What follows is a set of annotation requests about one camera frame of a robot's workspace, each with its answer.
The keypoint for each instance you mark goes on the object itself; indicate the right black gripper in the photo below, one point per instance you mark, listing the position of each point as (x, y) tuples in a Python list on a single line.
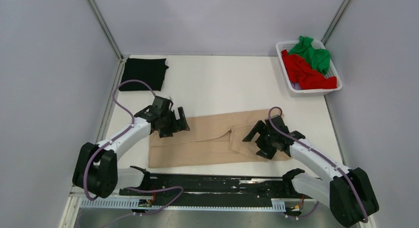
[(265, 152)]

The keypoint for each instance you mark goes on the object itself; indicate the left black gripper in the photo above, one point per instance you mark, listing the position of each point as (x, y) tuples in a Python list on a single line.
[(177, 125)]

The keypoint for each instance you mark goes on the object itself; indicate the beige t shirt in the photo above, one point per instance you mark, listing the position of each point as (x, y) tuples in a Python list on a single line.
[(211, 140)]

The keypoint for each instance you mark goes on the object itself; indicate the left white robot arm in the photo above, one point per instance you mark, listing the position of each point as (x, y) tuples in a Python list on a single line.
[(97, 171)]

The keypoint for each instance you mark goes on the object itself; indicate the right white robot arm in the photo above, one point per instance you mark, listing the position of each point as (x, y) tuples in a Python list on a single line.
[(347, 192)]

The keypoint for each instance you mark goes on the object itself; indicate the lilac cloth in basket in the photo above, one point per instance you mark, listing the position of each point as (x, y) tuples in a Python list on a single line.
[(295, 86)]

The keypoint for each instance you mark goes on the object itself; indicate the folded black t shirt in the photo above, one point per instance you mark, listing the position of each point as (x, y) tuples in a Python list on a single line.
[(150, 71)]

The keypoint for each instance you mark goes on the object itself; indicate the red t shirt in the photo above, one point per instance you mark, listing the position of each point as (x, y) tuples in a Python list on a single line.
[(300, 72)]

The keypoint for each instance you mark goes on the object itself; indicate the white plastic basket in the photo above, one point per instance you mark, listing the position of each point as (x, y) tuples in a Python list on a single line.
[(293, 92)]

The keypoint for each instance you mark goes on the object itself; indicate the green t shirt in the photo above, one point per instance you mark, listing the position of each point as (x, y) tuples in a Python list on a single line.
[(318, 59)]

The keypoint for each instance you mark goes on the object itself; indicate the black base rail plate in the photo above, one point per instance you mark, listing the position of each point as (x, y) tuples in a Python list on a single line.
[(216, 189)]

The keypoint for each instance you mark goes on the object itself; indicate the white slotted cable duct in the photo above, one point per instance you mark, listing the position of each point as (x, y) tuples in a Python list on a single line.
[(146, 204)]

